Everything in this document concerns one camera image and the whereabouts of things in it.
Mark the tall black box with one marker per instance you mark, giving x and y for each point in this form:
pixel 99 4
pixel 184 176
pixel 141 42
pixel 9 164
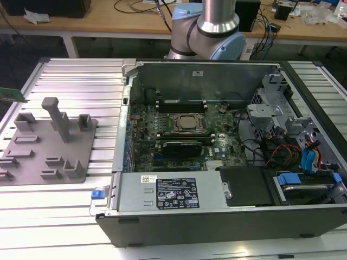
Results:
pixel 250 16

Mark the clear plastic bags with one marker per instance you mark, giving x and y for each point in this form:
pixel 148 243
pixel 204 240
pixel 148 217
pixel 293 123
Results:
pixel 320 13

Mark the black disk bay cover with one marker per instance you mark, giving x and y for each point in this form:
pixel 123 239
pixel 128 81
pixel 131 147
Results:
pixel 246 184

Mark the white case label sticker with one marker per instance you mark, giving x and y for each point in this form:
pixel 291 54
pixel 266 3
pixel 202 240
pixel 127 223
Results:
pixel 197 73

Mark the grey power supply unit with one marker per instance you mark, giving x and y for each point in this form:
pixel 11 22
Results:
pixel 135 192

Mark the coin cell battery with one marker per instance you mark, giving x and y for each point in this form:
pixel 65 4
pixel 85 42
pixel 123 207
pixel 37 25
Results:
pixel 223 110

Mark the wooden desk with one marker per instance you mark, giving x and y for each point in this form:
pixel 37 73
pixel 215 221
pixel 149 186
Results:
pixel 89 24

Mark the CPU socket with CPU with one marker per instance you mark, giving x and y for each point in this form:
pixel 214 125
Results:
pixel 188 122

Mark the large black box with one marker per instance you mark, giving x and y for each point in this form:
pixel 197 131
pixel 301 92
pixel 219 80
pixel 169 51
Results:
pixel 54 8

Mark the black graphics card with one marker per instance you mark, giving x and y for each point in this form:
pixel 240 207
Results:
pixel 181 147

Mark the hard disk in blue carrier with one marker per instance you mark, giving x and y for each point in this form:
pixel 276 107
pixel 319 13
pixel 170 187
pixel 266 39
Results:
pixel 303 187

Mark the green RAM stick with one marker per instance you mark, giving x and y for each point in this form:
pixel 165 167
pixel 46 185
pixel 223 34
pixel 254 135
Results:
pixel 12 94

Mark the grey case corner latch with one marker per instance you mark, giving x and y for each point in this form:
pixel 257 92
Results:
pixel 128 66

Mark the grey metal drive cage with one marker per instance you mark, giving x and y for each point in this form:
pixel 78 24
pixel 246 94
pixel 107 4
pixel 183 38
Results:
pixel 268 113

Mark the small black box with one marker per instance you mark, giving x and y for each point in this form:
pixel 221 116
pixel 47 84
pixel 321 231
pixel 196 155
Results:
pixel 283 12

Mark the blue case latch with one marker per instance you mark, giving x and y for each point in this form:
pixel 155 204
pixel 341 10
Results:
pixel 97 195

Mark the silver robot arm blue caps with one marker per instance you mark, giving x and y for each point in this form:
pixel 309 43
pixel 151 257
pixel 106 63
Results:
pixel 206 35

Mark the green motherboard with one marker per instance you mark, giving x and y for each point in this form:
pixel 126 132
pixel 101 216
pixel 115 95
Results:
pixel 222 135

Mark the black RAM slot bank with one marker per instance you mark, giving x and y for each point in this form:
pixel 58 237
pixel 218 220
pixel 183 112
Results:
pixel 184 135
pixel 181 106

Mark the small black adapter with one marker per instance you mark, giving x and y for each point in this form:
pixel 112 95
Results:
pixel 275 27

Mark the silver chipset heat sink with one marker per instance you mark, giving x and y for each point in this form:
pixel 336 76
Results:
pixel 218 165

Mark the grey parts rack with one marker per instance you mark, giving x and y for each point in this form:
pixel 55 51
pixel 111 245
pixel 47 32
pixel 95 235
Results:
pixel 51 146

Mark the crumpled white paper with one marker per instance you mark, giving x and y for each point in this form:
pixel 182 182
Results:
pixel 36 15

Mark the black open PC case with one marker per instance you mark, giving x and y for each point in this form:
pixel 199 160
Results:
pixel 217 224

